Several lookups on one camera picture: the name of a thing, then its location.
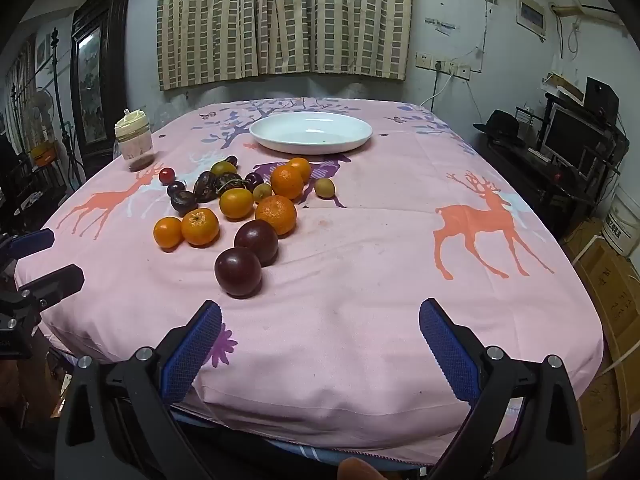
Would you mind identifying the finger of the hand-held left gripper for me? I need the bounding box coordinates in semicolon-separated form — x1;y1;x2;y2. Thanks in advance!
0;228;56;261
19;263;86;312

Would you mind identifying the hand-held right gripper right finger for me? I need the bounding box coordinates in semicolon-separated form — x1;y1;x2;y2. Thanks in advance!
419;298;587;480

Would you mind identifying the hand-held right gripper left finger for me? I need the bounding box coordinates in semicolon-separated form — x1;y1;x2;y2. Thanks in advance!
54;300;223;480

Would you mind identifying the smooth orange kumquat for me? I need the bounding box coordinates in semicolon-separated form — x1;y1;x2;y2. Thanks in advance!
219;187;255;221
153;216;184;249

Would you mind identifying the white oval plate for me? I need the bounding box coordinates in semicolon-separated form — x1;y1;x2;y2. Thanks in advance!
249;111;374;155

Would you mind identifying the pink deer printed tablecloth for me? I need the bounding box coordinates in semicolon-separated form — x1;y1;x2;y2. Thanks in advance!
14;97;603;453

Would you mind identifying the jar with cream lid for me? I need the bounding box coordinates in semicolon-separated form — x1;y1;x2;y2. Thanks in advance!
114;108;154;172

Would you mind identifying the blue striped cloth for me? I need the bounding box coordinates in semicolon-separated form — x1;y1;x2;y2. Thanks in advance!
170;407;436;467

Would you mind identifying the black tripod stand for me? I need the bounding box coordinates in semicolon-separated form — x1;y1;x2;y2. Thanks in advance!
47;27;83;186

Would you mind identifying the dark wooden cabinet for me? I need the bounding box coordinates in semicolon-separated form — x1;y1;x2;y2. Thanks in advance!
70;0;132;181

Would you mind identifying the cardboard box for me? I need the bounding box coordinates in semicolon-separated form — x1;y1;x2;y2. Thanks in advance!
565;217;640;411

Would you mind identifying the black computer desk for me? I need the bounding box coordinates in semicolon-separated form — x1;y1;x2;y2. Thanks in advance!
475;92;628;241

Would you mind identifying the white plastic bucket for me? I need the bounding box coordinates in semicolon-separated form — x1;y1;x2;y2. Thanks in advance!
601;182;640;256

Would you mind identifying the black hat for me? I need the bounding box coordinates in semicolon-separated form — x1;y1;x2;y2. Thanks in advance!
472;109;526;143

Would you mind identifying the computer monitor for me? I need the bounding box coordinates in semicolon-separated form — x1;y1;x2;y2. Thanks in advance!
542;105;601;167

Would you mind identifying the cream flat box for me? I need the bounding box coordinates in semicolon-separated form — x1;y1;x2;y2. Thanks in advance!
542;72;586;103

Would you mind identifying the small black speaker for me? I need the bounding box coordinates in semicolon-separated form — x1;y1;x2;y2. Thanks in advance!
584;76;621;121

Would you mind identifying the checked beige curtain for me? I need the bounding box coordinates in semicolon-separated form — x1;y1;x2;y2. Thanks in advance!
157;0;415;92

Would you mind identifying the white air conditioner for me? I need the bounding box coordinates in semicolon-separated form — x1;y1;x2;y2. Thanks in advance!
567;0;621;17

